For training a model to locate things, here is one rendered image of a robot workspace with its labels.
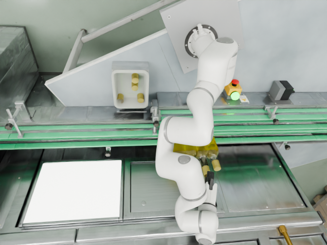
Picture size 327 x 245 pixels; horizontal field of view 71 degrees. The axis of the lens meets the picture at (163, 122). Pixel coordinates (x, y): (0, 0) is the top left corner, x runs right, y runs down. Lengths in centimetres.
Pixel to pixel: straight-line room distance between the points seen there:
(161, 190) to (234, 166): 46
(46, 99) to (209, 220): 138
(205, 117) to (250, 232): 70
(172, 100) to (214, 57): 53
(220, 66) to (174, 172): 34
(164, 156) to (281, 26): 86
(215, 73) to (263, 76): 69
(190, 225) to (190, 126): 37
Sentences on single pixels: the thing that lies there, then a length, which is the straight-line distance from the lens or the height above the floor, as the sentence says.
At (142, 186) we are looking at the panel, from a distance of 118.
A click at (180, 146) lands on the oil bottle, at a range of 115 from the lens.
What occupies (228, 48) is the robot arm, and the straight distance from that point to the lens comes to 80.
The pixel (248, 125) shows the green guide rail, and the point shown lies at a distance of 132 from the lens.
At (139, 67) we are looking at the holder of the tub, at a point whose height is 81.
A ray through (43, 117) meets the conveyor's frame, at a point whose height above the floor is 84.
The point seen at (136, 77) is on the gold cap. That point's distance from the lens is 113.
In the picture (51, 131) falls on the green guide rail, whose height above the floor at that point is 93.
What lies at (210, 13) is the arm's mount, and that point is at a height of 77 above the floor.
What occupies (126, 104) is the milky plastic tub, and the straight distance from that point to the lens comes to 122.
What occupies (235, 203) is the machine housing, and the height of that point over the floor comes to 126.
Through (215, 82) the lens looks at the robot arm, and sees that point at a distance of 75.
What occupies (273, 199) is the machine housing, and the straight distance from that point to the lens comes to 136.
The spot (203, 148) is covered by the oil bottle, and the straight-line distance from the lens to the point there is 117.
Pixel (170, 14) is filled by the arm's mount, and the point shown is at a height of 78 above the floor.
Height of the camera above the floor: 177
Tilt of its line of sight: 46 degrees down
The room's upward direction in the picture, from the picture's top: 172 degrees clockwise
